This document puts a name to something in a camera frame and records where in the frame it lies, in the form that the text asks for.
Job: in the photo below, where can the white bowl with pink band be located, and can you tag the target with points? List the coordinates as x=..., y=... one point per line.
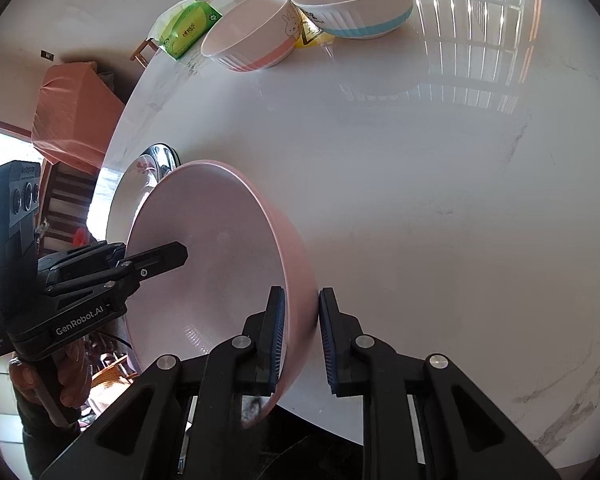
x=250, y=30

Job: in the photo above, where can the green tissue pack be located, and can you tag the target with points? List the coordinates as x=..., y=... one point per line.
x=190, y=27

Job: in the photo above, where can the dark wall switch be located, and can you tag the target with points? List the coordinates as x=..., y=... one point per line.
x=46, y=55

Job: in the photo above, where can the white plate with pink flower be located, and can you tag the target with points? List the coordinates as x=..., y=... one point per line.
x=130, y=190

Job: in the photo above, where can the white bowl with blue band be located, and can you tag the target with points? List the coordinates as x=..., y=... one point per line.
x=355, y=2

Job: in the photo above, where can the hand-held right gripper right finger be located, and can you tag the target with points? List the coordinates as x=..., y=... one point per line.
x=328, y=340

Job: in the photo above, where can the wooden bench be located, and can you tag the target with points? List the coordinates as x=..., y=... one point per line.
x=67, y=205

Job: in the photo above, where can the side window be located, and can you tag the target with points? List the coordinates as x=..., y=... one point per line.
x=2, y=150

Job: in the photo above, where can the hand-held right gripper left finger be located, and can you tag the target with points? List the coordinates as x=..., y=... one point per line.
x=277, y=340

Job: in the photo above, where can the person's left forearm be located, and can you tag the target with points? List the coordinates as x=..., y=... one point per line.
x=45, y=450

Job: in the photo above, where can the person's left hand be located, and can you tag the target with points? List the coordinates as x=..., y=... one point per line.
x=72, y=375

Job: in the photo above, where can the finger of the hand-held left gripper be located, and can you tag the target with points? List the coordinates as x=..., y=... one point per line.
x=155, y=260
x=80, y=260

